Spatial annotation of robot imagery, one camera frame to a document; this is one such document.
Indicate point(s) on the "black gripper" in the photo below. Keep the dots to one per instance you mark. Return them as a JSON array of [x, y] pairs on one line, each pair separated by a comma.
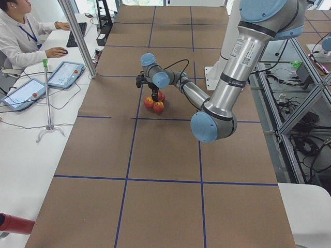
[[153, 89]]

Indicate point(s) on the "red yellow apple carried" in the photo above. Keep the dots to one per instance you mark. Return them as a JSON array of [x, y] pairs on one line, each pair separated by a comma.
[[161, 96]]

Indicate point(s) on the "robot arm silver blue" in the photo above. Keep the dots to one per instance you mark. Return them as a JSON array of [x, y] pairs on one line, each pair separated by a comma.
[[260, 22]]

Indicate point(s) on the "red yellow apple left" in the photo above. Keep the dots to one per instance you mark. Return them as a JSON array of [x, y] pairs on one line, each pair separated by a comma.
[[148, 102]]

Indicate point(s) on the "red yellow apple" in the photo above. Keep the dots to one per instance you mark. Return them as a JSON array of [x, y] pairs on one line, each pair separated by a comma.
[[148, 102], [158, 107]]

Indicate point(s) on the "red yellow apple front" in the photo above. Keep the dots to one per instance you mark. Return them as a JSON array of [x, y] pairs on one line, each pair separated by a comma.
[[158, 107]]

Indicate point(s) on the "black box on desk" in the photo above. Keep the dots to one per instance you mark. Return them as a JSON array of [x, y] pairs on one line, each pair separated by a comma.
[[101, 39]]

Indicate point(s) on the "blue teach pendant far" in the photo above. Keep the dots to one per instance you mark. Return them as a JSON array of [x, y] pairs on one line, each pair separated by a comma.
[[65, 74]]

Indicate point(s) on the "blue teach pendant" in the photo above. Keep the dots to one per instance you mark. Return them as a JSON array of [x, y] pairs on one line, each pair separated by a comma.
[[65, 74], [25, 95]]

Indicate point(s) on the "brown paper table cover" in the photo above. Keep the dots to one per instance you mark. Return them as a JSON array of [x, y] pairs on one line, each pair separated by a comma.
[[131, 178]]

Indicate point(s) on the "silver grabber stick green tip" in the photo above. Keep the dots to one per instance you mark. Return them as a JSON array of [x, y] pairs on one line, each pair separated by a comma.
[[50, 126]]

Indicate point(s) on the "blue teach pendant near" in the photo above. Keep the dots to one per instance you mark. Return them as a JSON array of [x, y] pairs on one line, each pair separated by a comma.
[[25, 95]]

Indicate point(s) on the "person in white hoodie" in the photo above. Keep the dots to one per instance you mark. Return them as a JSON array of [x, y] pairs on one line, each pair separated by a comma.
[[20, 35]]

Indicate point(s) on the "red bottle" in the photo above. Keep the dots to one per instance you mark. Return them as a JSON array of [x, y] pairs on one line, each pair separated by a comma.
[[16, 225]]

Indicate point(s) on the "white camera stand pedestal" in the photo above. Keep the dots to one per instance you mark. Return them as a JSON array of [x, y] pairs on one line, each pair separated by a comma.
[[219, 67]]

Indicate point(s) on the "aluminium frame post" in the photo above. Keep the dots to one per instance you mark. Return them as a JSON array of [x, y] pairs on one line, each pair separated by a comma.
[[71, 18]]

